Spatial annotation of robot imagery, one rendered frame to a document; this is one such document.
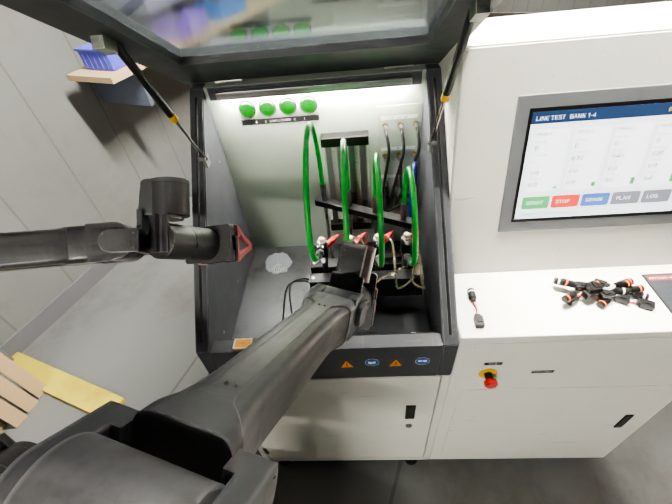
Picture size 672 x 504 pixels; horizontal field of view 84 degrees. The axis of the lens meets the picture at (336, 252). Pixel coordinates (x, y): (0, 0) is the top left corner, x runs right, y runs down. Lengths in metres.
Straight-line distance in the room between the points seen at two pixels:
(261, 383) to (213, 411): 0.05
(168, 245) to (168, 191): 0.08
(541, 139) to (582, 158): 0.12
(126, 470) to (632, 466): 2.07
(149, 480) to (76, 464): 0.03
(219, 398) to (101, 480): 0.08
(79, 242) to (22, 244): 0.08
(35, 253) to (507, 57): 0.95
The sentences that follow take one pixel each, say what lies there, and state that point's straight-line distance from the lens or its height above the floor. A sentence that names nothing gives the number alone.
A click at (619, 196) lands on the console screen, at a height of 1.19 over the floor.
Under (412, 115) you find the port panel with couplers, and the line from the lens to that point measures 1.19.
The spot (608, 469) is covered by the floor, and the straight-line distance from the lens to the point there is 2.12.
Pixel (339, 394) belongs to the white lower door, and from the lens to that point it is 1.25.
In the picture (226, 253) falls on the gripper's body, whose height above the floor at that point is 1.38.
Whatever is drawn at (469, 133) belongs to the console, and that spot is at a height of 1.37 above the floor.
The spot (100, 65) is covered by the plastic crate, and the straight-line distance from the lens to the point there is 2.60.
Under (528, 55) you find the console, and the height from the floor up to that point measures 1.52.
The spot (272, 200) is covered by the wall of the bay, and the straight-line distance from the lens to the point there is 1.35.
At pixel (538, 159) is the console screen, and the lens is 1.07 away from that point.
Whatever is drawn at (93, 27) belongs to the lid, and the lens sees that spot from 0.82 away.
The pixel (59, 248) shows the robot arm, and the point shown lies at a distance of 0.68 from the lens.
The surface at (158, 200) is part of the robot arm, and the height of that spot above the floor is 1.50.
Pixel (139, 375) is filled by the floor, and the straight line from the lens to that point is 2.42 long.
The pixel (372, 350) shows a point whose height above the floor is 0.94.
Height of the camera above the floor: 1.81
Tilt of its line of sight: 44 degrees down
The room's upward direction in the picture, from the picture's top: 7 degrees counter-clockwise
